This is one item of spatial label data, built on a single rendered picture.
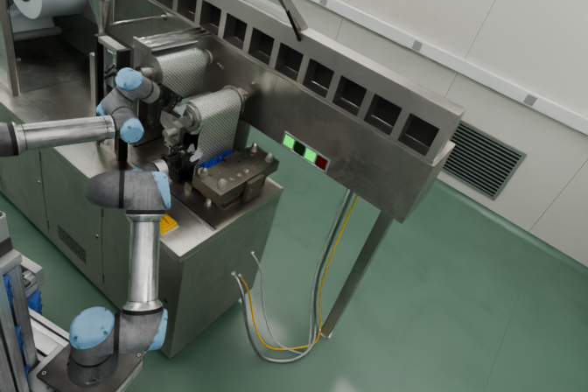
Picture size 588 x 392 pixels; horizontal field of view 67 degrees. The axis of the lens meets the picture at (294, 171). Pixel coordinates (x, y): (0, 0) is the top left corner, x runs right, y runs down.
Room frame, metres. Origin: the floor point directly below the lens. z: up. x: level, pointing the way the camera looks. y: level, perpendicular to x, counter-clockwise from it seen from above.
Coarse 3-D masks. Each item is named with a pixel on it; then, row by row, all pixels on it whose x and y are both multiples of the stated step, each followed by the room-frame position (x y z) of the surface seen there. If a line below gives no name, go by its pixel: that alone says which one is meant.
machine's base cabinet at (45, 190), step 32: (0, 160) 1.76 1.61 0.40; (32, 160) 1.60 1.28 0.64; (32, 192) 1.62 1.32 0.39; (64, 192) 1.48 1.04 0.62; (64, 224) 1.49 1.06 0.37; (96, 224) 1.37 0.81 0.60; (128, 224) 1.27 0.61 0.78; (256, 224) 1.54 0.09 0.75; (96, 256) 1.37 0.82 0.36; (128, 256) 1.26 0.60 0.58; (160, 256) 1.17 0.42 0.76; (192, 256) 1.16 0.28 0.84; (224, 256) 1.36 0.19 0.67; (256, 256) 1.63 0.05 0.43; (128, 288) 1.26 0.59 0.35; (160, 288) 1.17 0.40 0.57; (192, 288) 1.19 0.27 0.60; (224, 288) 1.41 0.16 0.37; (192, 320) 1.23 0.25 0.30
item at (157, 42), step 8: (168, 32) 1.76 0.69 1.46; (176, 32) 1.79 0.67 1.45; (184, 32) 1.83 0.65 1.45; (192, 32) 1.84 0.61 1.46; (200, 32) 1.88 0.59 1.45; (136, 40) 1.61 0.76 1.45; (144, 40) 1.65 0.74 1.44; (152, 40) 1.64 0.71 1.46; (160, 40) 1.67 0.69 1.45; (168, 40) 1.73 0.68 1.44; (176, 40) 1.71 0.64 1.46; (184, 40) 1.75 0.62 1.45; (192, 40) 1.80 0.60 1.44; (144, 48) 1.58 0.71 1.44; (152, 48) 1.60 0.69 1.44; (160, 48) 1.63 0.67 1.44
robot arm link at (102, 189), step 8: (96, 176) 0.94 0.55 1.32; (104, 176) 0.93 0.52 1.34; (112, 176) 0.93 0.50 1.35; (88, 184) 0.92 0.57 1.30; (96, 184) 0.91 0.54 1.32; (104, 184) 0.91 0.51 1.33; (112, 184) 0.91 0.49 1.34; (88, 192) 0.90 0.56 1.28; (96, 192) 0.89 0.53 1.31; (104, 192) 0.89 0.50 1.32; (112, 192) 0.90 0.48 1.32; (88, 200) 0.92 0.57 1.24; (96, 200) 0.89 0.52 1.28; (104, 200) 0.89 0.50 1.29; (112, 200) 0.89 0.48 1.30
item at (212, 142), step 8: (232, 120) 1.65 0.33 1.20; (216, 128) 1.56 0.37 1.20; (224, 128) 1.61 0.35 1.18; (232, 128) 1.66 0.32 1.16; (200, 136) 1.48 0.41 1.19; (208, 136) 1.52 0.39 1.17; (216, 136) 1.57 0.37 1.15; (224, 136) 1.62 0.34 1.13; (232, 136) 1.67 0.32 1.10; (200, 144) 1.49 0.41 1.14; (208, 144) 1.53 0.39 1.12; (216, 144) 1.58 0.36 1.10; (224, 144) 1.63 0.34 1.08; (232, 144) 1.68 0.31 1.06; (208, 152) 1.54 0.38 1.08; (216, 152) 1.59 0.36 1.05; (200, 160) 1.50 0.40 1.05; (208, 160) 1.55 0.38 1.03
